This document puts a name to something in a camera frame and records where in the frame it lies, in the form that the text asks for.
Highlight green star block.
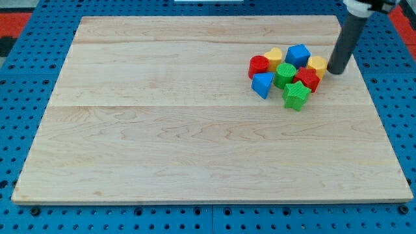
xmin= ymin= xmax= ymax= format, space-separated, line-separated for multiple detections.
xmin=282 ymin=81 xmax=311 ymax=111

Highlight blue cube block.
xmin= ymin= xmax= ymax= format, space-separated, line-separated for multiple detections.
xmin=285 ymin=44 xmax=311 ymax=69

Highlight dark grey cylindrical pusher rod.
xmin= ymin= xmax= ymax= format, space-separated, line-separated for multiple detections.
xmin=327 ymin=13 xmax=368 ymax=75

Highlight red cylinder block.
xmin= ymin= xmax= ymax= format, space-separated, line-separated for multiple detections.
xmin=248 ymin=55 xmax=270 ymax=79

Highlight yellow hexagon block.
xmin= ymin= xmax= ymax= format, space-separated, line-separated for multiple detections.
xmin=307 ymin=56 xmax=328 ymax=79

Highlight blue perforated table base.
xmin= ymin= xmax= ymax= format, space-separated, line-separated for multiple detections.
xmin=1 ymin=0 xmax=415 ymax=233

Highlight green cylinder block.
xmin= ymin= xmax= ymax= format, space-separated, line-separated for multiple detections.
xmin=274 ymin=62 xmax=297 ymax=89

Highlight light wooden board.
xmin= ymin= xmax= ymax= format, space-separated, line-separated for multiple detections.
xmin=12 ymin=16 xmax=413 ymax=205

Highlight yellow heart block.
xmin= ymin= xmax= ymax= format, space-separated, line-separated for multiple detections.
xmin=263 ymin=47 xmax=282 ymax=72

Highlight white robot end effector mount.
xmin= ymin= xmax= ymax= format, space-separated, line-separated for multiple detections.
xmin=343 ymin=0 xmax=401 ymax=18

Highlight red star block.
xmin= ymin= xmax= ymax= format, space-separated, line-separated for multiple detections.
xmin=292 ymin=67 xmax=320 ymax=93

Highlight blue triangle block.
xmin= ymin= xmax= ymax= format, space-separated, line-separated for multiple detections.
xmin=251 ymin=72 xmax=275 ymax=99

